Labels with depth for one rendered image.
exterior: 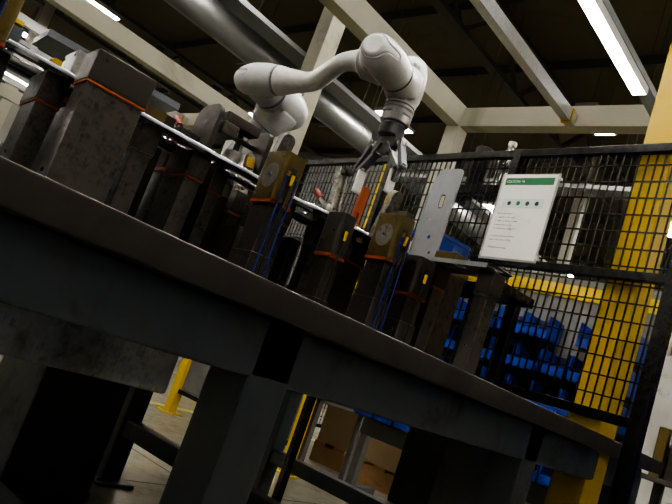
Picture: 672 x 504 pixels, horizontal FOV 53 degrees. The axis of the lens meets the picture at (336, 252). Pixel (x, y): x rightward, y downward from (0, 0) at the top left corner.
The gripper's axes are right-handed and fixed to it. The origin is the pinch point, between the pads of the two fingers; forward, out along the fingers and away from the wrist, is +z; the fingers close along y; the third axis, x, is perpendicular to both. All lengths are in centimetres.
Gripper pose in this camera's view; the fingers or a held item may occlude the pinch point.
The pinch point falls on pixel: (371, 189)
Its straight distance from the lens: 193.9
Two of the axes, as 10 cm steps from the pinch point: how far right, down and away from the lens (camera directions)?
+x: 7.1, 3.6, 6.1
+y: 6.3, 0.8, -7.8
